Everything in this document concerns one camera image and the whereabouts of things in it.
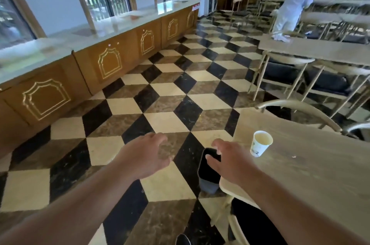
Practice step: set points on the row of distant wooden chairs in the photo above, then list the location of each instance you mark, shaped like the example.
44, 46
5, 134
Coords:
303, 13

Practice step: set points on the light wooden chair frame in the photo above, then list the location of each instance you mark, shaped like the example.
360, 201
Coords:
231, 221

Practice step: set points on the person's left forearm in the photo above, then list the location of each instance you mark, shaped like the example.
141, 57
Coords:
72, 210

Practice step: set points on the grey trash bin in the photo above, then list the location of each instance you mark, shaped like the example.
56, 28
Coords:
206, 175

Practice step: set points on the person's dark shoe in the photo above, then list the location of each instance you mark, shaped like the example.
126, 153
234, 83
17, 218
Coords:
183, 240

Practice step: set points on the light wooden chair curved back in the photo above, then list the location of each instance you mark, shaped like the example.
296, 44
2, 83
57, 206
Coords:
357, 127
300, 106

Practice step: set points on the person's right thumb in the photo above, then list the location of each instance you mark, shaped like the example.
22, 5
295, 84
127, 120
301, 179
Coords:
213, 163

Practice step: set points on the wooden chair black seat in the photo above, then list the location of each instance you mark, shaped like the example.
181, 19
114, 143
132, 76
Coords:
281, 73
332, 83

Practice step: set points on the long wooden counter white top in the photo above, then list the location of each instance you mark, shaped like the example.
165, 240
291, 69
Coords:
115, 57

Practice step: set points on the white paper cup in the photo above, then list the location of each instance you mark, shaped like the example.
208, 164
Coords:
260, 145

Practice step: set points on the person's left hand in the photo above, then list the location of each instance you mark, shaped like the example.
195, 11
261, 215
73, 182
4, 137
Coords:
141, 158

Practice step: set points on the person's left thumb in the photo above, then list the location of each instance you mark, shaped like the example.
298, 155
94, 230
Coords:
167, 163

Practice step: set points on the person's right forearm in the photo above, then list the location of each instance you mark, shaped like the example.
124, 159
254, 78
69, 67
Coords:
294, 210

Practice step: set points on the person's right hand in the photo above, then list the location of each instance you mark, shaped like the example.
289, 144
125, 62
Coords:
234, 164

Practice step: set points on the long light wooden table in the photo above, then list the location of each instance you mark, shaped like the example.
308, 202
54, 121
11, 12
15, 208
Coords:
318, 48

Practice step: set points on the white cloth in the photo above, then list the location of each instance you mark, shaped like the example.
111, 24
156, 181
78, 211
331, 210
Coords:
281, 37

